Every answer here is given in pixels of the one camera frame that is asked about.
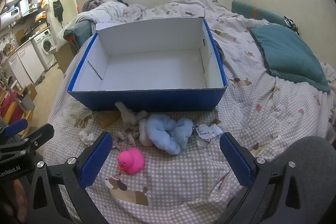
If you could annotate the white dotted quilt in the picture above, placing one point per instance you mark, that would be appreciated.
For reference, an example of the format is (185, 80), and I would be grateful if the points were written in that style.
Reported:
(105, 12)

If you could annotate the blue cardboard box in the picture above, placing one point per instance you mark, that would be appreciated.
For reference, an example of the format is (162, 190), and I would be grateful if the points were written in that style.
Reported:
(157, 66)

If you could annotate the grey striped cloth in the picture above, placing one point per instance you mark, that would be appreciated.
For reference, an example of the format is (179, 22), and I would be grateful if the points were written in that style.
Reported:
(92, 4)

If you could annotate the person's left hand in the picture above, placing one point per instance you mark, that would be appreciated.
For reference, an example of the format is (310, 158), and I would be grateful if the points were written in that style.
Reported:
(18, 197)

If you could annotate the small cardboard box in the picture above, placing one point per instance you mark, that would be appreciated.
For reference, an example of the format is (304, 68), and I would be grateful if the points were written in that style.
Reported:
(30, 90)

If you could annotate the white water heater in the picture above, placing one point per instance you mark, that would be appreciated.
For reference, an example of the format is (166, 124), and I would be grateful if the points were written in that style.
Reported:
(24, 6)

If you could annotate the pink rubber duck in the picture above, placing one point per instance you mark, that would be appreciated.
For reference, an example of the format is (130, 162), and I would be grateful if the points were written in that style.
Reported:
(131, 161)

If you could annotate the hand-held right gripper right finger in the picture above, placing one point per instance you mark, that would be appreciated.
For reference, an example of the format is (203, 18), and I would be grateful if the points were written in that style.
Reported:
(236, 161)

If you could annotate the light blue fluffy scrunchie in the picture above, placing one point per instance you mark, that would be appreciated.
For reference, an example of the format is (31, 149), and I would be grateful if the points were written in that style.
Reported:
(168, 132)

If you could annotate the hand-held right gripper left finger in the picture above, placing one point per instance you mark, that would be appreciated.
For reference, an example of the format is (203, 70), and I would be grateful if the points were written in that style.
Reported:
(95, 158)

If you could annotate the white floor cabinet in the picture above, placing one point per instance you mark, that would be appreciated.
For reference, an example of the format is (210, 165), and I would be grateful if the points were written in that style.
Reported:
(26, 64)

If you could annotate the teal pillow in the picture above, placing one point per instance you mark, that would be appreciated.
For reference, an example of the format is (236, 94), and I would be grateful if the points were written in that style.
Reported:
(288, 56)

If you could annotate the large brown cardboard box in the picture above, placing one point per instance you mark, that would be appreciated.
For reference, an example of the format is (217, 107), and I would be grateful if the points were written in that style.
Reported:
(64, 58)

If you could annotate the black and white toy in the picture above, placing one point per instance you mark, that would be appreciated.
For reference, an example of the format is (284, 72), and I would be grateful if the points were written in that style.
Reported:
(290, 24)

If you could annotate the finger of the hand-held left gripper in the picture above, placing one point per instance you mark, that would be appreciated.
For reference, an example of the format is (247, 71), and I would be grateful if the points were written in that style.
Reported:
(15, 127)
(39, 134)

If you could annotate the beige lace scrunchie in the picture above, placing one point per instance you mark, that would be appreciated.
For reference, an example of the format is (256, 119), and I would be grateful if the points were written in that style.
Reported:
(126, 134)

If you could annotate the teal cushion orange stripe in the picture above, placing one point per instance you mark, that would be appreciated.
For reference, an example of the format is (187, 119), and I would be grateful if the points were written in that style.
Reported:
(244, 10)

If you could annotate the grey bin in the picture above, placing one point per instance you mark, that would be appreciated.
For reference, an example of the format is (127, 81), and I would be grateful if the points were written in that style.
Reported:
(27, 103)

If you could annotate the white washing machine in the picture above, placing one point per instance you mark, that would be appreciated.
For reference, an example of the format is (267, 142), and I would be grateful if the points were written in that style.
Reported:
(46, 45)

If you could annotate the white tissue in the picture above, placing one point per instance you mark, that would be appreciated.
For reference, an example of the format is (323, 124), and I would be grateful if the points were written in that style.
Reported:
(87, 136)

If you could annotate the cream fluffy sock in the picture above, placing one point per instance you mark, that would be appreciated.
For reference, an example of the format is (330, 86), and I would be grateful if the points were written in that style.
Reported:
(127, 113)

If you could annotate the white fluffy sock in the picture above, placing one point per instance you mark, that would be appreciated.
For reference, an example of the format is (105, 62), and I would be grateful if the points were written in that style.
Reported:
(145, 133)

